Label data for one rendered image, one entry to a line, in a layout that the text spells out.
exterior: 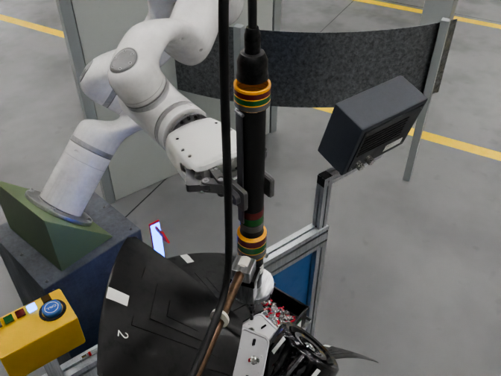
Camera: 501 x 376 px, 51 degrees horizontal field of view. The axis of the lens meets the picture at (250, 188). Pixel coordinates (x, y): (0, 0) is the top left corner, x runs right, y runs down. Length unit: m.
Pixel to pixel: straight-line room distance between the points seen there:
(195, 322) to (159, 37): 0.42
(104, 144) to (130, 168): 1.55
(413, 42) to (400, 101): 1.25
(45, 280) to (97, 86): 0.51
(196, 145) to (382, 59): 2.02
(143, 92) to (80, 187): 0.69
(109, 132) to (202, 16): 0.58
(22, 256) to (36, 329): 0.40
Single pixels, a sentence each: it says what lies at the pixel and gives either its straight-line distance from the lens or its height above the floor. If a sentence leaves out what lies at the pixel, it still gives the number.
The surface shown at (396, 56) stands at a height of 0.81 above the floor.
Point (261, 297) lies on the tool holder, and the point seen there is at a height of 1.33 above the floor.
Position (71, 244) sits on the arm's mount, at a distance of 1.44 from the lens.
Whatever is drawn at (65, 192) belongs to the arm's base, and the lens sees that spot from 1.46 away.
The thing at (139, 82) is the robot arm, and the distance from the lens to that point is 0.80.
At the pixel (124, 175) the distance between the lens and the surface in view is 3.00.
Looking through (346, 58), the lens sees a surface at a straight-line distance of 2.63.
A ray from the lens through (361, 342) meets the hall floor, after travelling 2.43.
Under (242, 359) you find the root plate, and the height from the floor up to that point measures 1.26.
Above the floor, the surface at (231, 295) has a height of 1.42.
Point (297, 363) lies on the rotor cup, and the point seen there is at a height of 1.25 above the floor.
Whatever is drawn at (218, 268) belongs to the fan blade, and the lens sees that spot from 1.10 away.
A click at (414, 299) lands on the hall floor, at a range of 2.62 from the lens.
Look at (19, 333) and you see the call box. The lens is 1.20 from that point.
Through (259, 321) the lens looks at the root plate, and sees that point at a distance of 0.99.
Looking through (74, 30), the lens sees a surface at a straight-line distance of 2.52.
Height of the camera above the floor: 1.99
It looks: 41 degrees down
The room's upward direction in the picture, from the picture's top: straight up
